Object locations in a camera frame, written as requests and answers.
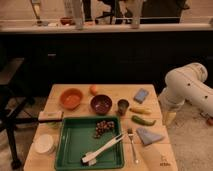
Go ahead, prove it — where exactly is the orange fruit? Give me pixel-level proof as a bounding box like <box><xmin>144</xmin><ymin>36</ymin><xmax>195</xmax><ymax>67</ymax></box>
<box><xmin>89</xmin><ymin>85</ymin><xmax>98</xmax><ymax>95</ymax></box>

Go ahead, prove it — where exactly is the black chair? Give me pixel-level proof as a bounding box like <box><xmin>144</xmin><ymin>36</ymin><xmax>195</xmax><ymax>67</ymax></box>
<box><xmin>0</xmin><ymin>57</ymin><xmax>41</xmax><ymax>170</ymax></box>

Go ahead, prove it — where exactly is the bunch of dark grapes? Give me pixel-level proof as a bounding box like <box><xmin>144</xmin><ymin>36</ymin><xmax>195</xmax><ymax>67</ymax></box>
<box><xmin>94</xmin><ymin>120</ymin><xmax>115</xmax><ymax>138</ymax></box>

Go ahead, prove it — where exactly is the grey folded cloth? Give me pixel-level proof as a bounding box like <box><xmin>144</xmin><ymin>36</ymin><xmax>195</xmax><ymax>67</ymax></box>
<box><xmin>136</xmin><ymin>127</ymin><xmax>164</xmax><ymax>146</ymax></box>

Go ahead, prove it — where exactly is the knife with light handle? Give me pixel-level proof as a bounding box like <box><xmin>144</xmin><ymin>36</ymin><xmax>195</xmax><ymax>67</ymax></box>
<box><xmin>38</xmin><ymin>111</ymin><xmax>63</xmax><ymax>123</ymax></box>

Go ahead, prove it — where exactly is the green item beside tray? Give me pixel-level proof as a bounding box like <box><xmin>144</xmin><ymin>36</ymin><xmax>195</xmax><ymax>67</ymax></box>
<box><xmin>46</xmin><ymin>122</ymin><xmax>61</xmax><ymax>129</ymax></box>

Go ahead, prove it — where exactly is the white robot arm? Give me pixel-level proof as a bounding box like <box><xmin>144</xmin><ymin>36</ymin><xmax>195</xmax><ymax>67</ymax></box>
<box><xmin>158</xmin><ymin>63</ymin><xmax>213</xmax><ymax>125</ymax></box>

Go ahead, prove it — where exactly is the dark maroon bowl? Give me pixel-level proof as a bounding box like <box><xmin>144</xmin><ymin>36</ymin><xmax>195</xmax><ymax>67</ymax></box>
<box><xmin>90</xmin><ymin>94</ymin><xmax>112</xmax><ymax>115</ymax></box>

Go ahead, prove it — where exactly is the orange red bowl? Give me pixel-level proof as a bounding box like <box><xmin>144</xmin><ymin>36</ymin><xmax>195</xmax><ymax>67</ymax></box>
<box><xmin>59</xmin><ymin>88</ymin><xmax>83</xmax><ymax>110</ymax></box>

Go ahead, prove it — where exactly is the silver fork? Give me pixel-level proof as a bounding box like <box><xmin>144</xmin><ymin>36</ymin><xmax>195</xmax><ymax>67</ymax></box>
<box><xmin>127</xmin><ymin>128</ymin><xmax>139</xmax><ymax>164</ymax></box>

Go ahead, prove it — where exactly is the yellow banana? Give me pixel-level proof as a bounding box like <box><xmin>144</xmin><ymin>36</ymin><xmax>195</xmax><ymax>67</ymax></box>
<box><xmin>130</xmin><ymin>107</ymin><xmax>151</xmax><ymax>115</ymax></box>

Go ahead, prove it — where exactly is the green pepper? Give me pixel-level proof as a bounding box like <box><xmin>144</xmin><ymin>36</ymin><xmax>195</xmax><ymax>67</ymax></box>
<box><xmin>131</xmin><ymin>115</ymin><xmax>156</xmax><ymax>126</ymax></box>

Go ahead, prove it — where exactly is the green plastic tray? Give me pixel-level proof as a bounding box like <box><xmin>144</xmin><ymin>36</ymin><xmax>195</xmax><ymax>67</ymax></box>
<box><xmin>54</xmin><ymin>116</ymin><xmax>124</xmax><ymax>171</ymax></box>

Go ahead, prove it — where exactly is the blue sponge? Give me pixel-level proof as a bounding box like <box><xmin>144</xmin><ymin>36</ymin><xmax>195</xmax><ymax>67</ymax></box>
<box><xmin>134</xmin><ymin>88</ymin><xmax>149</xmax><ymax>104</ymax></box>

